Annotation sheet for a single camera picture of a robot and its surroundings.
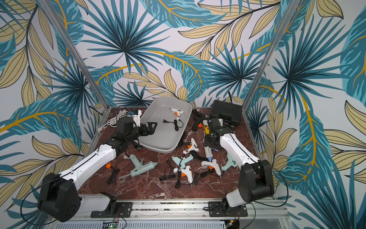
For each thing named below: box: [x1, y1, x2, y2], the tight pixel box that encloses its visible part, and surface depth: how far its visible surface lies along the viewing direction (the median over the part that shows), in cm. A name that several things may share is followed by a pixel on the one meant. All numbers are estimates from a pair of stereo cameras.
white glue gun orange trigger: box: [173, 165, 194, 184], surface depth 87 cm
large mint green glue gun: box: [118, 154, 159, 179], surface depth 87 cm
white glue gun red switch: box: [183, 137, 200, 155], surface depth 97 cm
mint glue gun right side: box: [221, 150, 238, 172], surface depth 90 cm
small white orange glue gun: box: [168, 107, 184, 121], surface depth 116 cm
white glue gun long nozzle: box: [200, 158, 223, 180], surface depth 88 cm
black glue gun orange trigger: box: [192, 115, 211, 132], surface depth 111 cm
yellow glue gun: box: [203, 124, 210, 135], surface depth 105 cm
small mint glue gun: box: [171, 154, 194, 170], surface depth 91 cm
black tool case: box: [209, 99, 243, 127], surface depth 112 cm
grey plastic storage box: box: [137, 96, 193, 154], surface depth 112 cm
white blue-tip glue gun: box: [203, 145, 214, 163], surface depth 92 cm
